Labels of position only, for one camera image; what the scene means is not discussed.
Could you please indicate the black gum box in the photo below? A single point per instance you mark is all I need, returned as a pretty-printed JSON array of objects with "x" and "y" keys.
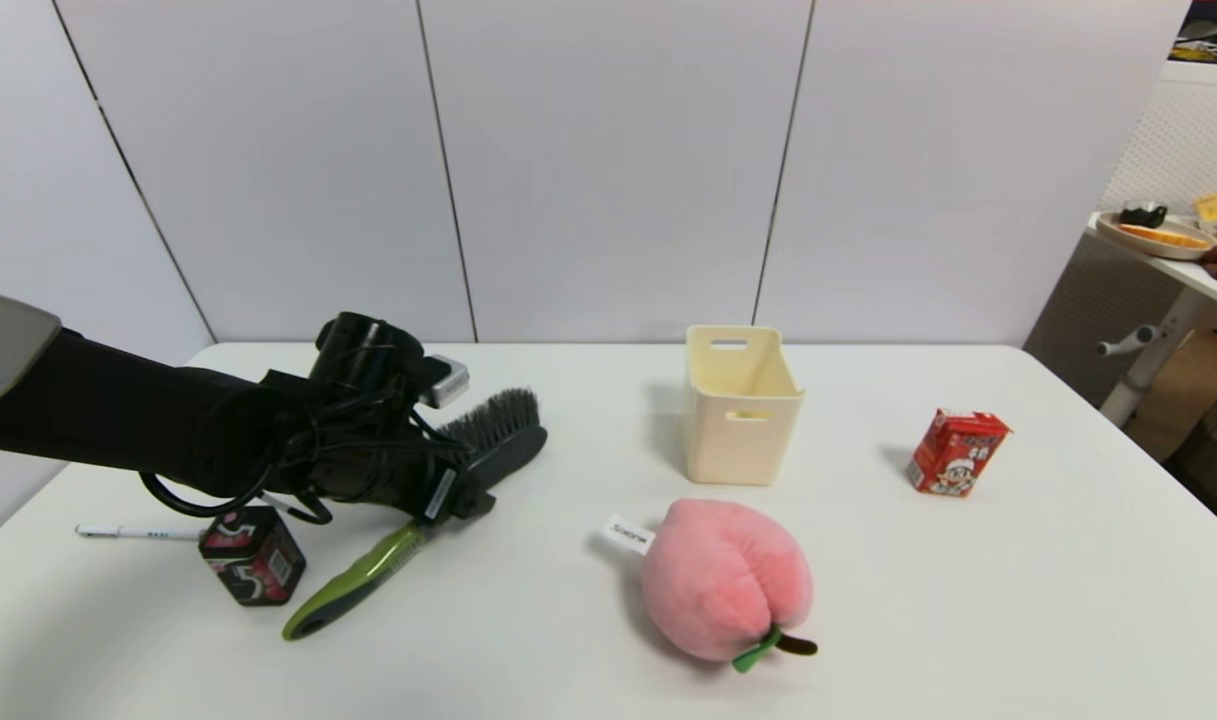
[{"x": 256, "y": 565}]

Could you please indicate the orange food slice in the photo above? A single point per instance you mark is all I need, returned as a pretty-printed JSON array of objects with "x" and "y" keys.
[{"x": 1160, "y": 236}]

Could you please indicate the white pen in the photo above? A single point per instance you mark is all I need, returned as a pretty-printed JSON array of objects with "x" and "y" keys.
[{"x": 128, "y": 531}]

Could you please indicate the red milk carton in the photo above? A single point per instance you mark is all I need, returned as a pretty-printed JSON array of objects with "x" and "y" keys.
[{"x": 953, "y": 455}]

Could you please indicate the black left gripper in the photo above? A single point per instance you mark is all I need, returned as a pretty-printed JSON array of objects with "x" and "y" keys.
[{"x": 378, "y": 460}]

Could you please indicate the white side table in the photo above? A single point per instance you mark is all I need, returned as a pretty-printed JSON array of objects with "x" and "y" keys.
[{"x": 1180, "y": 312}]

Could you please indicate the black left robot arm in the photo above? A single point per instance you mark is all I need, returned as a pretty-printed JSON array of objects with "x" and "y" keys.
[{"x": 118, "y": 410}]

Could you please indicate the pink peach plush toy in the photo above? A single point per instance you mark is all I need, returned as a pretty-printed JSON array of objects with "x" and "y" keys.
[{"x": 718, "y": 580}]

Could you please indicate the cream plastic storage bin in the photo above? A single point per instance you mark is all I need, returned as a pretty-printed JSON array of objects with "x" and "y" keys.
[{"x": 738, "y": 450}]

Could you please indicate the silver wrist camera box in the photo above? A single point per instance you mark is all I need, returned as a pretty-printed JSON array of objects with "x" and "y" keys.
[{"x": 446, "y": 380}]

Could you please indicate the white perforated panel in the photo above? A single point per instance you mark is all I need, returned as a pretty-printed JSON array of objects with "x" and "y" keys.
[{"x": 1178, "y": 140}]

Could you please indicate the brown cardboard box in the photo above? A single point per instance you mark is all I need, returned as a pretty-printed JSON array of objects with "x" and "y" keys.
[{"x": 1188, "y": 390}]

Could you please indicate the beige oval plate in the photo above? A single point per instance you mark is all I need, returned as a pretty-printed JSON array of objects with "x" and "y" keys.
[{"x": 1158, "y": 249}]

